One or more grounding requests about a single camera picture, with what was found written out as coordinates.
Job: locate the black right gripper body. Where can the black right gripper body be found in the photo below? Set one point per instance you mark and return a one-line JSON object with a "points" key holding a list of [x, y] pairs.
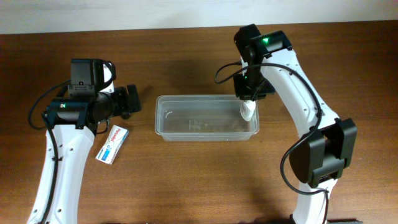
{"points": [[252, 92]]}

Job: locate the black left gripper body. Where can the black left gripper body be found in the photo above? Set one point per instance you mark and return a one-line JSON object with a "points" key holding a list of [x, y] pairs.
{"points": [[133, 98]]}

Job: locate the white bottle clear cap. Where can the white bottle clear cap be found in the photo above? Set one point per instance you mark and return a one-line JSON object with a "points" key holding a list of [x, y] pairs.
{"points": [[247, 109]]}

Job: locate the white blue toothpaste box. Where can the white blue toothpaste box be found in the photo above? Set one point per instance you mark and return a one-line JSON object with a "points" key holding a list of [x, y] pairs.
{"points": [[113, 143]]}

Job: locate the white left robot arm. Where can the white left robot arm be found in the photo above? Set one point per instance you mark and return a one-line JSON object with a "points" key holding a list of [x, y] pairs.
{"points": [[71, 122]]}

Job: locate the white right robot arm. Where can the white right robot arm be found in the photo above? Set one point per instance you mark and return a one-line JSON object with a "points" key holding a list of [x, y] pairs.
{"points": [[326, 142]]}

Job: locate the clear plastic container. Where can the clear plastic container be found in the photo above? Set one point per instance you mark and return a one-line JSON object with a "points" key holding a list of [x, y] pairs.
{"points": [[203, 118]]}

